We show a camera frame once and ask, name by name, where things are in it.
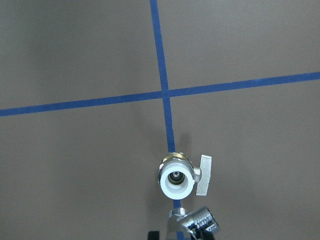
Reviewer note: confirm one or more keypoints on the chrome threaded pipe fitting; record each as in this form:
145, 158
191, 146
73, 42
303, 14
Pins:
184, 225

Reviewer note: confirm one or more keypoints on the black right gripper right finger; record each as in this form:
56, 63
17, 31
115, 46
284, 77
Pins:
208, 233

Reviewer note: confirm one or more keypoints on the white brass PPR ball valve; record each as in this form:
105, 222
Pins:
177, 176

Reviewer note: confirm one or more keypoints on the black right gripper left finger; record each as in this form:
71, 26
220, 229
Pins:
153, 235

